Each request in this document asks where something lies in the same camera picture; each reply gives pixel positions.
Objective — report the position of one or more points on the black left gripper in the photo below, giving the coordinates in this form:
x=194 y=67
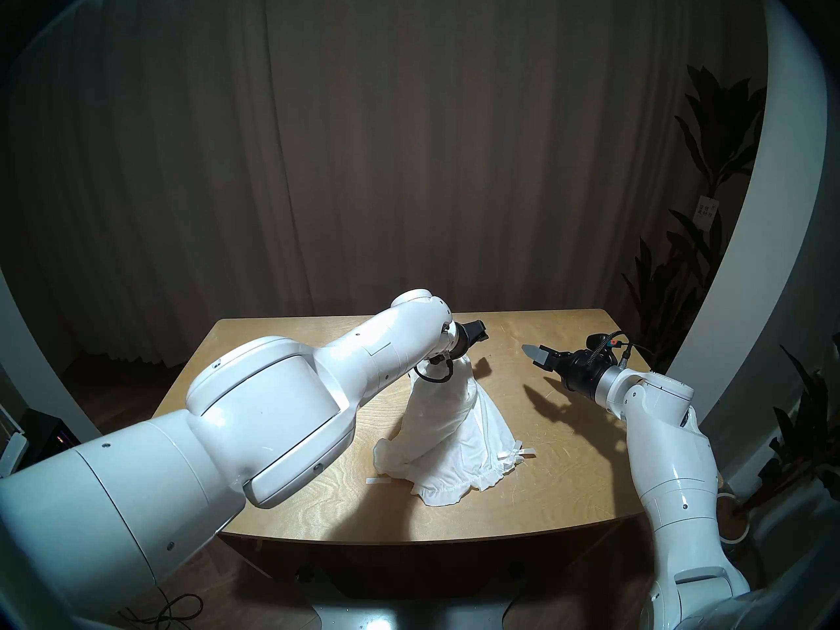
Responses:
x=462 y=343

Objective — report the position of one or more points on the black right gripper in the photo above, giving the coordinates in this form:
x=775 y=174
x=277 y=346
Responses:
x=584 y=373

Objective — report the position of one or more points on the white ruffled pants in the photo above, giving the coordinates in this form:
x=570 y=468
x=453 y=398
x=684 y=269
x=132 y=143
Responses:
x=459 y=451

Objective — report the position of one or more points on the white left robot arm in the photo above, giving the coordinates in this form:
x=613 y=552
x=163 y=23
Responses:
x=197 y=438

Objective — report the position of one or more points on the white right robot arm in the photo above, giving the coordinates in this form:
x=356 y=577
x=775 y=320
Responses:
x=676 y=464

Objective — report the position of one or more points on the light wooden table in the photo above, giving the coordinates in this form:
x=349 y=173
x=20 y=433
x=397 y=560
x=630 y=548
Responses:
x=558 y=491

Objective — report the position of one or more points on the beige pleated curtain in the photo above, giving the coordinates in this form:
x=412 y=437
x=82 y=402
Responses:
x=394 y=143

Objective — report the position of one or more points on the white paper plant tag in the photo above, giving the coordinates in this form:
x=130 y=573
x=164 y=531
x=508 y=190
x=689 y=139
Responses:
x=707 y=212

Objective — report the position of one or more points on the white round plant pot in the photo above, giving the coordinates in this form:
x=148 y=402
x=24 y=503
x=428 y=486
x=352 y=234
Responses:
x=735 y=524

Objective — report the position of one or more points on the dark leafy potted plant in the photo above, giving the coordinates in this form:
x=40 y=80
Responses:
x=800 y=432

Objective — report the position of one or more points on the tall dark leafy plant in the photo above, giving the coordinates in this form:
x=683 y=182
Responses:
x=718 y=136

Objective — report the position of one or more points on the black computer tower with lights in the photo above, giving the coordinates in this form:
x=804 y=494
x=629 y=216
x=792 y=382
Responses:
x=52 y=432

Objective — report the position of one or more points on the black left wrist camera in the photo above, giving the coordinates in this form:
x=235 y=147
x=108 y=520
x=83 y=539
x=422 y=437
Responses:
x=480 y=332

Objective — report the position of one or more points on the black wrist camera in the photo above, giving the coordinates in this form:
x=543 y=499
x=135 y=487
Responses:
x=480 y=332
x=600 y=343

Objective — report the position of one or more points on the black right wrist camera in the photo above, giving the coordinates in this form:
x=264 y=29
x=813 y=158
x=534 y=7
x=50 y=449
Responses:
x=600 y=343

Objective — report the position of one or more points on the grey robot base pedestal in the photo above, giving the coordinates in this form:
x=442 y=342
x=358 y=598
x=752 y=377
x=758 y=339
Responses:
x=407 y=615

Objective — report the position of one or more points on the white wall box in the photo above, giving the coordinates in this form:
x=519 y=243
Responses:
x=12 y=455

